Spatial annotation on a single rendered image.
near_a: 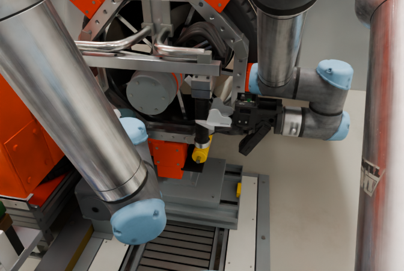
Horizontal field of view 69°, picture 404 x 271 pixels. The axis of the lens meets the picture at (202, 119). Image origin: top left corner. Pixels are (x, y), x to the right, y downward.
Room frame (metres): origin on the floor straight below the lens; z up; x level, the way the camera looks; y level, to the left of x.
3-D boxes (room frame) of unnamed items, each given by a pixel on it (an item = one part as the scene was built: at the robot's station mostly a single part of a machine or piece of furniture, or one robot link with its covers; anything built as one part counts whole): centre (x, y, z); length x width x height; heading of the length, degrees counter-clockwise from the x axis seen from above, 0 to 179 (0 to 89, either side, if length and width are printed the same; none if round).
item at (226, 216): (1.07, 0.05, 0.13); 0.50 x 0.36 x 0.10; 80
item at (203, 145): (0.65, 0.00, 0.83); 0.04 x 0.04 x 0.16
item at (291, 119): (0.61, -0.22, 0.85); 0.08 x 0.05 x 0.08; 170
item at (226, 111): (0.67, -0.04, 0.85); 0.09 x 0.03 x 0.06; 71
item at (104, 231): (0.98, 0.38, 0.26); 0.42 x 0.18 x 0.35; 170
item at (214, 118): (0.62, -0.03, 0.85); 0.09 x 0.03 x 0.06; 88
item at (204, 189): (1.08, 0.10, 0.32); 0.40 x 0.30 x 0.28; 80
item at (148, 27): (0.81, 0.24, 1.03); 0.19 x 0.18 x 0.11; 170
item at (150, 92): (0.84, 0.14, 0.85); 0.21 x 0.14 x 0.14; 170
